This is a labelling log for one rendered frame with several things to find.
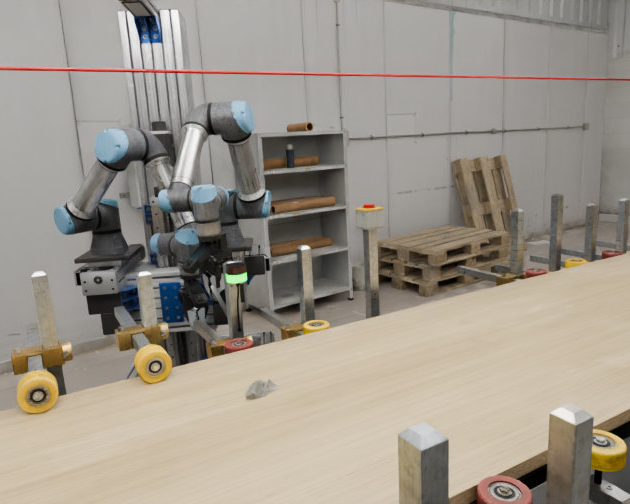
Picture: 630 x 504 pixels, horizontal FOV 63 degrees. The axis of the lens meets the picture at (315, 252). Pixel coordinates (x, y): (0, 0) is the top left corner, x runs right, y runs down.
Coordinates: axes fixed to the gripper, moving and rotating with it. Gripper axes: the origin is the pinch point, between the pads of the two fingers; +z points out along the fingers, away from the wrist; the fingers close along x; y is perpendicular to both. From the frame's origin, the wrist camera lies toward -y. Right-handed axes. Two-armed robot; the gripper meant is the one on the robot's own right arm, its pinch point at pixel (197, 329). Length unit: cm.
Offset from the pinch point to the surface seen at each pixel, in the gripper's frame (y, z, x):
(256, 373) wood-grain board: -62, -9, 3
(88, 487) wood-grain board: -86, -9, 44
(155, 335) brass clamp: -31.1, -12.6, 20.2
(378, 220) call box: -32, -36, -56
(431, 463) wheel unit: -139, -34, 16
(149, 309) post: -30.2, -20.1, 20.8
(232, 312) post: -30.3, -14.3, -2.8
